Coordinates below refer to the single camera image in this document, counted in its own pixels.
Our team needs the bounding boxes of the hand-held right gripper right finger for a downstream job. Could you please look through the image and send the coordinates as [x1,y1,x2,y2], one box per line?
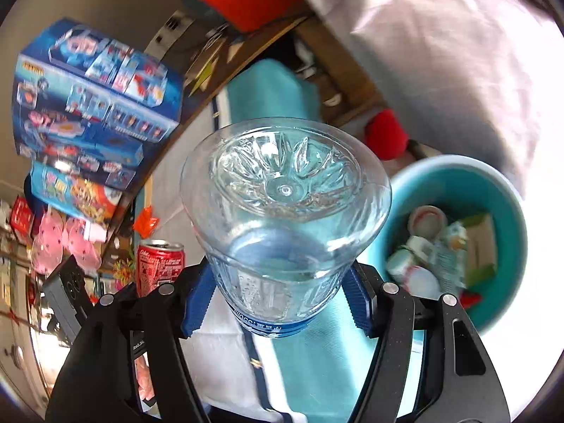
[341,262,512,423]

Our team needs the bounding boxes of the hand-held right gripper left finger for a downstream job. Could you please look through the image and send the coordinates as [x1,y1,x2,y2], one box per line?
[46,264,219,423]

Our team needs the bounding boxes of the clear plastic water bottle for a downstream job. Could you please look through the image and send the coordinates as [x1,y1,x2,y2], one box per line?
[180,117,393,339]

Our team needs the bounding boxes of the green plastic packet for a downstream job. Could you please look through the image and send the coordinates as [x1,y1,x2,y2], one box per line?
[434,222,468,292]

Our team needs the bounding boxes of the white round cup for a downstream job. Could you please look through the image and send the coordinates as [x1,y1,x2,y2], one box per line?
[407,205,448,236]

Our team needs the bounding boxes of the green cardboard box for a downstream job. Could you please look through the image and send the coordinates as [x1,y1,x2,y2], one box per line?
[460,212,498,287]

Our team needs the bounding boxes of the round blue waste bin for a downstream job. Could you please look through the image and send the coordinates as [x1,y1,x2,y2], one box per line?
[352,154,528,338]

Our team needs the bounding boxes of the pink plastic toys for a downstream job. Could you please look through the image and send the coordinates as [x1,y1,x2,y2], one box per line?
[31,209,106,274]

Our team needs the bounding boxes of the red soda can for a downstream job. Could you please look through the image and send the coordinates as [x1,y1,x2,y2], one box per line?
[136,239,186,298]

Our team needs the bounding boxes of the crumpled orange wrapper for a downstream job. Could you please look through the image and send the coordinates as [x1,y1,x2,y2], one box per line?
[132,206,158,238]

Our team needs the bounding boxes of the colourful orange toy box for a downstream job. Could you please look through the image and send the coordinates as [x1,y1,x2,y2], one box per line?
[31,161,124,221]

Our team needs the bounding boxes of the red snack wrapper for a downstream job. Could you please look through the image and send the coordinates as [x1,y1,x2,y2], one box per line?
[458,290,483,311]

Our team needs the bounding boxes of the dark blue toy box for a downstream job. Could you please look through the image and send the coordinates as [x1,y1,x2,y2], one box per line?
[15,110,146,190]

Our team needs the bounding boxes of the large blue toy box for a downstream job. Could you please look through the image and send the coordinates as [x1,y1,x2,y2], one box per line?
[13,18,186,144]

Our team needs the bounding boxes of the teal and white tablecloth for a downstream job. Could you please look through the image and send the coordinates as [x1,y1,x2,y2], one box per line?
[132,59,428,423]

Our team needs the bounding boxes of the wooden cabinet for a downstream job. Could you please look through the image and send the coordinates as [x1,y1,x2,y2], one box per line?
[291,18,388,124]

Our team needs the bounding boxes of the purple grey bed cover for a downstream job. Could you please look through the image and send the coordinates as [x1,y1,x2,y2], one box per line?
[282,0,564,203]

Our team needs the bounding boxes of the white wall socket with plug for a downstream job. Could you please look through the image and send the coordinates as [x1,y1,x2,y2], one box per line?
[161,9,195,36]

